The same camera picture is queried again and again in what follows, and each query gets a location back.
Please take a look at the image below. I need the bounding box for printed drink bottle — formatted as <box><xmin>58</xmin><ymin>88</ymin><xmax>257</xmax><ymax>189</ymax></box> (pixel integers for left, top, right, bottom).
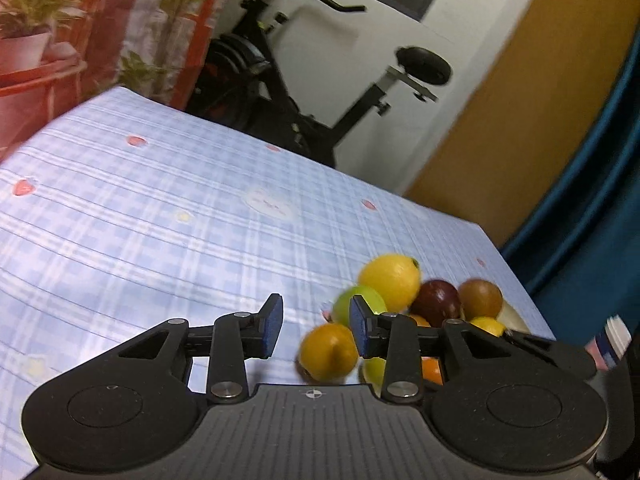
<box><xmin>584</xmin><ymin>315</ymin><xmax>633</xmax><ymax>371</ymax></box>

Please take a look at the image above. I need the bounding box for dark purple mangosteen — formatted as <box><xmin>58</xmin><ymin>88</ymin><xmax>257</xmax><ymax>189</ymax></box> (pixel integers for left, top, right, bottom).
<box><xmin>409</xmin><ymin>280</ymin><xmax>462</xmax><ymax>328</ymax></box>

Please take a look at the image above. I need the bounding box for round yellow orange fruit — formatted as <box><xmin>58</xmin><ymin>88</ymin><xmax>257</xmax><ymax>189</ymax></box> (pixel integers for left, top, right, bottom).
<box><xmin>298</xmin><ymin>322</ymin><xmax>360</xmax><ymax>383</ymax></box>

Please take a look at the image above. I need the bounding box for small yellow fruit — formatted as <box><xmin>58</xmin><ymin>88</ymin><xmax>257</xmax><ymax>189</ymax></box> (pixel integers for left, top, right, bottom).
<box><xmin>467</xmin><ymin>316</ymin><xmax>507</xmax><ymax>337</ymax></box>

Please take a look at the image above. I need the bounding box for cream round plate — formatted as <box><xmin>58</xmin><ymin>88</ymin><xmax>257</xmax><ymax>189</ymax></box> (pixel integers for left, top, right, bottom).
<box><xmin>495</xmin><ymin>300</ymin><xmax>531</xmax><ymax>335</ymax></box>

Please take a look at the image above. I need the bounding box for black exercise bike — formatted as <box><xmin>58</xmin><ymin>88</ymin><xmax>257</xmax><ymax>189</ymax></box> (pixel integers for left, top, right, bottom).
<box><xmin>185</xmin><ymin>0</ymin><xmax>453</xmax><ymax>171</ymax></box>

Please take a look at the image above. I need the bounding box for yellow lemon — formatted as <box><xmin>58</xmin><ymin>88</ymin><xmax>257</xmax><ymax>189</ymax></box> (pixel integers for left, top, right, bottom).
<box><xmin>357</xmin><ymin>254</ymin><xmax>422</xmax><ymax>311</ymax></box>

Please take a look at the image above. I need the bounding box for wooden board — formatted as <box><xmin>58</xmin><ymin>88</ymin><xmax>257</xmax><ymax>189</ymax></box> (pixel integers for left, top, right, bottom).
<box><xmin>402</xmin><ymin>0</ymin><xmax>640</xmax><ymax>248</ymax></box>

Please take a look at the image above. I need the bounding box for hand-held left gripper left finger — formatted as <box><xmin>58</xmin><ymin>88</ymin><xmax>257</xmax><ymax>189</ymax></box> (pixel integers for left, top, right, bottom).
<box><xmin>117</xmin><ymin>293</ymin><xmax>284</xmax><ymax>405</ymax></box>

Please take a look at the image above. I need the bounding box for blue curtain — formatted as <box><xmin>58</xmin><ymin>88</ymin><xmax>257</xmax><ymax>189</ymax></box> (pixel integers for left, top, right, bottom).
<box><xmin>500</xmin><ymin>25</ymin><xmax>640</xmax><ymax>341</ymax></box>

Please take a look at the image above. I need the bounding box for blue checkered tablecloth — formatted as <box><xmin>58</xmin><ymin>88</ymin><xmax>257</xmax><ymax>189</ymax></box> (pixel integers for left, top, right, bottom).
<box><xmin>0</xmin><ymin>85</ymin><xmax>558</xmax><ymax>480</ymax></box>

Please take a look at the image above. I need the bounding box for brown passion fruit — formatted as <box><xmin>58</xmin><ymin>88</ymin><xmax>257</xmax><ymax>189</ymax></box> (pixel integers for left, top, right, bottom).
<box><xmin>457</xmin><ymin>279</ymin><xmax>504</xmax><ymax>322</ymax></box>

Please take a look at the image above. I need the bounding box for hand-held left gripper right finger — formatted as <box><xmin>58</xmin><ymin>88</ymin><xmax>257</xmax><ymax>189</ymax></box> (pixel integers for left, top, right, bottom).
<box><xmin>349</xmin><ymin>295</ymin><xmax>598</xmax><ymax>405</ymax></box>

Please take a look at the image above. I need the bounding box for printed backdrop cloth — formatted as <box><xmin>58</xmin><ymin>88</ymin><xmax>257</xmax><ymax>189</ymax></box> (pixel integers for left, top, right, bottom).
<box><xmin>0</xmin><ymin>0</ymin><xmax>261</xmax><ymax>161</ymax></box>

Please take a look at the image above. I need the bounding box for green lime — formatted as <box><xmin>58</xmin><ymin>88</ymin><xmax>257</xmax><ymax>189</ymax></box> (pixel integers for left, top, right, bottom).
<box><xmin>361</xmin><ymin>357</ymin><xmax>387</xmax><ymax>396</ymax></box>
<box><xmin>332</xmin><ymin>285</ymin><xmax>388</xmax><ymax>328</ymax></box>

